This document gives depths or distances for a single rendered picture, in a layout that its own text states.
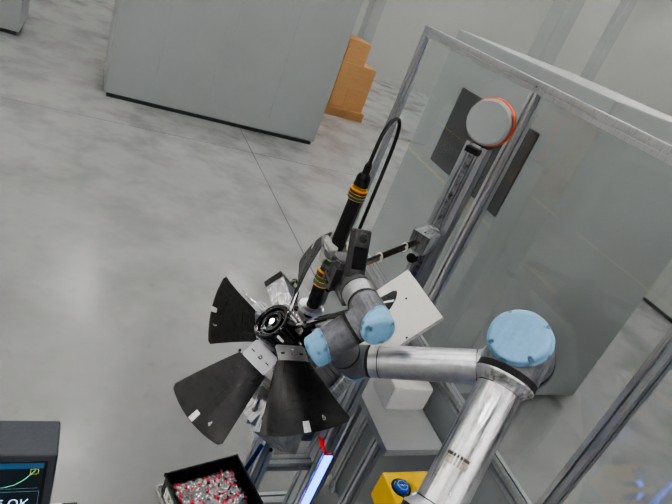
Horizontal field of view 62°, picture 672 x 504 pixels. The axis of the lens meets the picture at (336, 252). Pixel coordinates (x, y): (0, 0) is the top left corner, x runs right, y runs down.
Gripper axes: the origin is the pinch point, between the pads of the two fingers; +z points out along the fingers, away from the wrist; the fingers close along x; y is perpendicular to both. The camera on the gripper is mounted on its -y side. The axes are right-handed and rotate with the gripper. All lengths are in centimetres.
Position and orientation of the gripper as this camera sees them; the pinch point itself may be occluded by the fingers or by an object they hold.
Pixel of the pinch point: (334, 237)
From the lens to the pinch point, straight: 144.4
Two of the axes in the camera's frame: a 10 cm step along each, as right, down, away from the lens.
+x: 8.9, 1.4, 4.3
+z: -3.0, -5.4, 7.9
